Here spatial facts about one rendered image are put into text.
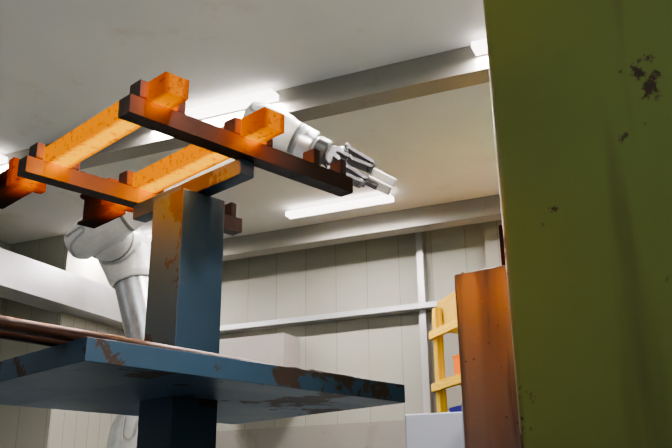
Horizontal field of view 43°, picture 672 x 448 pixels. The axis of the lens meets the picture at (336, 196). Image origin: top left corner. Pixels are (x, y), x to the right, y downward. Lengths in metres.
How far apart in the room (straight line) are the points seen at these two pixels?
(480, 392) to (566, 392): 0.35
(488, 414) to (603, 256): 0.38
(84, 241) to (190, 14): 3.64
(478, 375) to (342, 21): 4.86
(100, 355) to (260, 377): 0.17
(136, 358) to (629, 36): 0.54
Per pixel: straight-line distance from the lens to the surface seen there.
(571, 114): 0.85
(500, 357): 1.12
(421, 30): 6.00
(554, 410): 0.80
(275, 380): 0.84
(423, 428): 4.25
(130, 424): 2.12
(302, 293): 10.28
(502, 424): 1.11
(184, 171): 1.03
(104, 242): 2.36
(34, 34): 6.31
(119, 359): 0.74
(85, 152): 1.00
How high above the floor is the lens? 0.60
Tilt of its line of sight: 21 degrees up
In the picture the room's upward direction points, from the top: 1 degrees counter-clockwise
